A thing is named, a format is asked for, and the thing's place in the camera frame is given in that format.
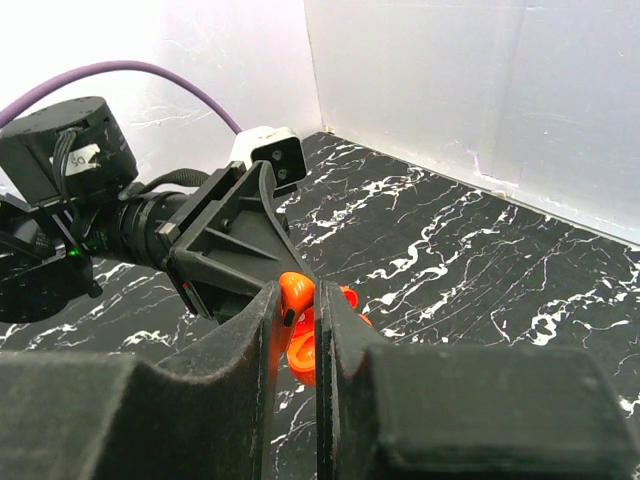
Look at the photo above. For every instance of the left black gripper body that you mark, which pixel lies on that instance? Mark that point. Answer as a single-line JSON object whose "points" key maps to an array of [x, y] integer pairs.
{"points": [[141, 230]]}

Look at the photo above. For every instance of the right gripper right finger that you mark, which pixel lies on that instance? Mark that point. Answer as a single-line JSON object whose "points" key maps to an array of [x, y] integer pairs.
{"points": [[477, 412]]}

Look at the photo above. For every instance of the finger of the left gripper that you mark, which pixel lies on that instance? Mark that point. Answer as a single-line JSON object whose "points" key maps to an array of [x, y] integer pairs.
{"points": [[234, 248]]}

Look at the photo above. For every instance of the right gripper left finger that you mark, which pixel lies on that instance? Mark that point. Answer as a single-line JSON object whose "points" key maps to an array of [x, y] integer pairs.
{"points": [[202, 413]]}

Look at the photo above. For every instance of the orange earbud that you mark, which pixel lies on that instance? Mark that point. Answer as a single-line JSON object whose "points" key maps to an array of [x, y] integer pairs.
{"points": [[298, 329]]}

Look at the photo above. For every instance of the red round disc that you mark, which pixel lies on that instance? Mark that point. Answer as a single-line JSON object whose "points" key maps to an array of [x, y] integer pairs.
{"points": [[332, 353]]}

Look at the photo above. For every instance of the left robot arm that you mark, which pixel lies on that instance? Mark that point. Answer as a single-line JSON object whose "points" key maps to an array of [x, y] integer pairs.
{"points": [[66, 160]]}

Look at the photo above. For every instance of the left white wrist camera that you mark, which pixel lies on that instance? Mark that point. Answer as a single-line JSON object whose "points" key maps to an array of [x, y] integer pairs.
{"points": [[281, 147]]}

